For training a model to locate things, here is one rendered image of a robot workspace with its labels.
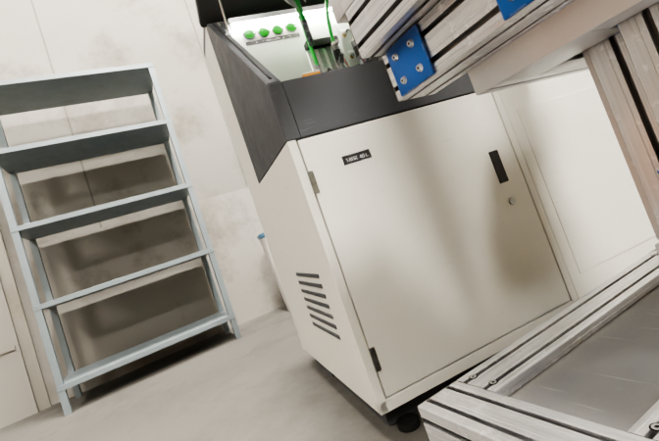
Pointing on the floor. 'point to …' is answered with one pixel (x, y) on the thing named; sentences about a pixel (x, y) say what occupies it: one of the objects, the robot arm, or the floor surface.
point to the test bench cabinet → (305, 254)
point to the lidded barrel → (272, 265)
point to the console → (580, 177)
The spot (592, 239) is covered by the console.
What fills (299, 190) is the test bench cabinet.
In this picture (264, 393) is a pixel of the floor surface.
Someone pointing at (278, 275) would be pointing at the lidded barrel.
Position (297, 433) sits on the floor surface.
